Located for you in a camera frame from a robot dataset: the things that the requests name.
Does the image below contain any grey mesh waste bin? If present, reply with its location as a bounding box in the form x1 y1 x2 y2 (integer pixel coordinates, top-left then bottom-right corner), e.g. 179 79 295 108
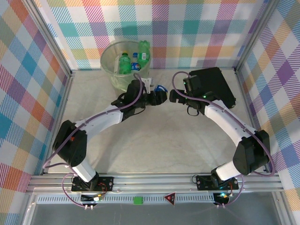
100 39 152 92

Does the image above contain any black hard case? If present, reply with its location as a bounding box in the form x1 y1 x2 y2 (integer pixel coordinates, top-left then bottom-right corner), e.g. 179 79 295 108
188 67 237 110

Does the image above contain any red triangle button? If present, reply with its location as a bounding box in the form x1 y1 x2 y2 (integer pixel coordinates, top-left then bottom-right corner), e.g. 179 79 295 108
164 192 177 207

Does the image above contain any black controller board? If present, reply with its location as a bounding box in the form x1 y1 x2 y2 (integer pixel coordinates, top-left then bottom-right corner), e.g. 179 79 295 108
213 192 231 204
81 192 104 204

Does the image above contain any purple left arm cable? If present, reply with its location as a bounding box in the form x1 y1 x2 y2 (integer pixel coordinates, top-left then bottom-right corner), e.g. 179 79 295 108
43 72 145 208

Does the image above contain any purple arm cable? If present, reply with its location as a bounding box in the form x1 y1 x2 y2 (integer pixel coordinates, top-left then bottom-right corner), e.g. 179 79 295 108
43 72 145 208
172 71 276 208

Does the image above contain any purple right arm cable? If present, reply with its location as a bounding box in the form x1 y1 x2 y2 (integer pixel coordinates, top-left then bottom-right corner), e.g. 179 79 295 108
172 71 276 208

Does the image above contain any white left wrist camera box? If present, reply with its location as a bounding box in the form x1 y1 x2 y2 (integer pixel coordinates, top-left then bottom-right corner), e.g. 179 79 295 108
141 78 154 91

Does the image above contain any aluminium frame side rail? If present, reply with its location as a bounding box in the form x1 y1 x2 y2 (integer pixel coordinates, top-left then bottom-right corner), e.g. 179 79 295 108
40 70 76 176
234 67 277 173

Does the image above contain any aluminium frame upright post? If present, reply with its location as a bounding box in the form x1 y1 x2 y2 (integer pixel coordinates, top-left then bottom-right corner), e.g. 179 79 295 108
234 0 279 73
22 0 76 79

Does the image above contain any aluminium frame cross rail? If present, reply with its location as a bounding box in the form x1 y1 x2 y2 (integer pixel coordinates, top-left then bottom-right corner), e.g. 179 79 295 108
27 172 285 195

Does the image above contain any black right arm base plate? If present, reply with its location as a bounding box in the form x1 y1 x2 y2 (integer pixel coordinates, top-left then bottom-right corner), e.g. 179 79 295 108
195 175 239 191

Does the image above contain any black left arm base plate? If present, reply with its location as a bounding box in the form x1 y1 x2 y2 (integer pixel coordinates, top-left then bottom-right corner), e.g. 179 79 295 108
71 175 115 192

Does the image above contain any slotted grey cable duct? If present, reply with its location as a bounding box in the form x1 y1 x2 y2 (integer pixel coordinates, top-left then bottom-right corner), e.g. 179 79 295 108
35 195 218 204

